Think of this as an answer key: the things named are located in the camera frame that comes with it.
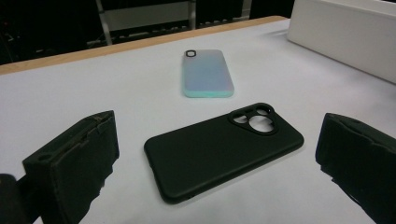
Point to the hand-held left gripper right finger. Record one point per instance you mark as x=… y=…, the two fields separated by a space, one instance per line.
x=361 y=161

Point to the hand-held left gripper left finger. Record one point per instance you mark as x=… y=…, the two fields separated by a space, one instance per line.
x=71 y=168

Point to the white rectangular box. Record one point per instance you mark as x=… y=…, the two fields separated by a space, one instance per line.
x=342 y=34

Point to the black phone case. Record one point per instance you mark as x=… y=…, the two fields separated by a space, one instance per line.
x=211 y=155

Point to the iridescent teal phone case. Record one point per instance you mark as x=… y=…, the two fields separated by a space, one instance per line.
x=205 y=74

